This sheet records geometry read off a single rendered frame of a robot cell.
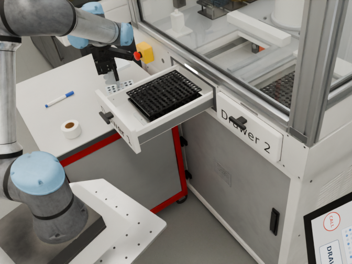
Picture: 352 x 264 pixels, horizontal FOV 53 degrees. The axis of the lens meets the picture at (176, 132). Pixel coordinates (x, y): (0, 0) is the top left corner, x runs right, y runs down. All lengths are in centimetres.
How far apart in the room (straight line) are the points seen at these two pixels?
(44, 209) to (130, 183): 76
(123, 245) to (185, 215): 98
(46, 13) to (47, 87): 90
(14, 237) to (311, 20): 94
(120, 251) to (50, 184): 29
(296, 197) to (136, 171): 76
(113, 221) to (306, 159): 59
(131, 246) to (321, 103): 64
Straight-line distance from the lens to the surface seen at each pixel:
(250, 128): 115
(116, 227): 111
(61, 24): 95
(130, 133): 114
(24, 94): 180
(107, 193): 120
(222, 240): 192
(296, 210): 126
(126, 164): 159
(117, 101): 138
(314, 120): 96
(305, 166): 107
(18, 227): 115
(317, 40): 85
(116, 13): 204
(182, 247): 191
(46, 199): 95
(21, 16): 92
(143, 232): 108
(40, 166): 94
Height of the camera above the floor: 166
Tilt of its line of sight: 42 degrees down
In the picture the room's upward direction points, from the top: 9 degrees counter-clockwise
